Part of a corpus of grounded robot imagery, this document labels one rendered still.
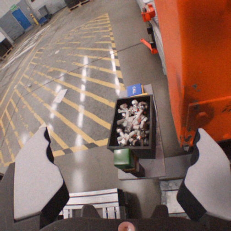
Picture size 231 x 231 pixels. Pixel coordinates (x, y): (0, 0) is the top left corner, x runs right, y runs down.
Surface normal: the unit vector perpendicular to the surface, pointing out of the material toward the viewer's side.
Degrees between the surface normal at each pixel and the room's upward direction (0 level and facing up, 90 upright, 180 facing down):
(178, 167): 0
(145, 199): 0
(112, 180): 0
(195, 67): 90
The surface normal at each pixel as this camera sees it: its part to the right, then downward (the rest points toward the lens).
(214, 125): -0.02, 0.83
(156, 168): -0.36, -0.53
